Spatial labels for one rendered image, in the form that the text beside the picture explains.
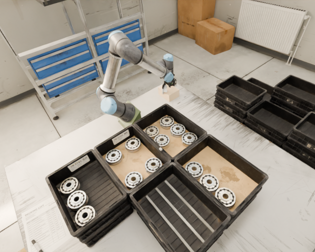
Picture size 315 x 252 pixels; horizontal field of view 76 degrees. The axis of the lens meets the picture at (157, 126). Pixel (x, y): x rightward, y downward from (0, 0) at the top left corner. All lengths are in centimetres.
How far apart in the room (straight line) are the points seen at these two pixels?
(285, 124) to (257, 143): 74
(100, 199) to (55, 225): 32
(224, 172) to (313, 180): 56
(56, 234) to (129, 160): 57
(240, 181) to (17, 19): 328
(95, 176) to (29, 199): 48
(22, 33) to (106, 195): 284
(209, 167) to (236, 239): 39
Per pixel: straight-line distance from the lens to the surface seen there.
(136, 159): 130
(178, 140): 136
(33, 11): 357
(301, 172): 158
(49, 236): 142
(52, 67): 287
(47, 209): 149
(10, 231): 248
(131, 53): 130
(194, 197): 116
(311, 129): 220
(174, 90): 185
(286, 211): 140
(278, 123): 229
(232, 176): 125
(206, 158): 129
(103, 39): 299
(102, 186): 126
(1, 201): 272
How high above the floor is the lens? 189
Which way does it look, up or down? 47 degrees down
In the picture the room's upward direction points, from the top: 7 degrees counter-clockwise
